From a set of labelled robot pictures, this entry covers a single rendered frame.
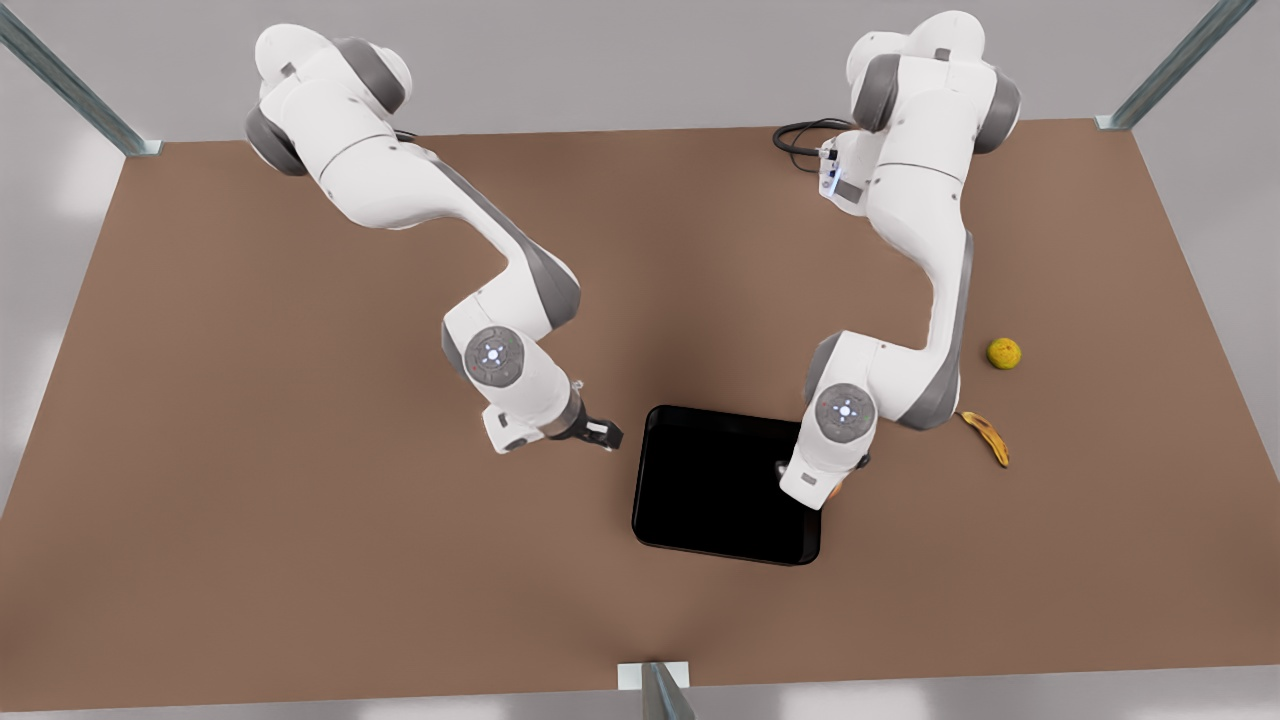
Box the silver frame post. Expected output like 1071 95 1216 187
617 660 697 720
1094 0 1260 132
0 5 163 158

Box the yellow banana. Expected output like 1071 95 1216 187
958 410 1011 470

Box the black rectangular tray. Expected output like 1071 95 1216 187
631 404 824 568

